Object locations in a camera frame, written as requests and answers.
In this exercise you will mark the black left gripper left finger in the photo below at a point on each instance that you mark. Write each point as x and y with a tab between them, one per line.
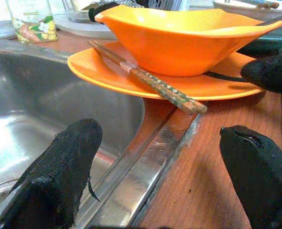
60	171

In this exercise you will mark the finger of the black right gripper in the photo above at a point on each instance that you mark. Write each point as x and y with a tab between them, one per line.
272	75

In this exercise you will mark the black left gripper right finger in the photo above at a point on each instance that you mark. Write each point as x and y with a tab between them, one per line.
264	181

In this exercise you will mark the green patterned wooden chopstick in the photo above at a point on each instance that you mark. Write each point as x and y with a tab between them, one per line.
186	107
199	109

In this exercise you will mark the orange plastic bowl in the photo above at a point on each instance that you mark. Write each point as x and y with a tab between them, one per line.
169	47

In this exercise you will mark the orange plastic plate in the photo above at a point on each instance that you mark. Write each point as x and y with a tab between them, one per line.
103	74

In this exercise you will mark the teal plate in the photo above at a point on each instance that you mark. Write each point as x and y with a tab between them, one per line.
269	44

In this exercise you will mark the long black strip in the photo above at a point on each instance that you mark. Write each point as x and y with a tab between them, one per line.
222	76

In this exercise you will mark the stainless steel double sink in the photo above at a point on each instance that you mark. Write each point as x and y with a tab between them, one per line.
48	95

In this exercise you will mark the clear soap pump bottle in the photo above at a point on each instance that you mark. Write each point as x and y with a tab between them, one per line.
33	26

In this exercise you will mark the black round cap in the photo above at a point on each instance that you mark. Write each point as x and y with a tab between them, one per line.
92	15

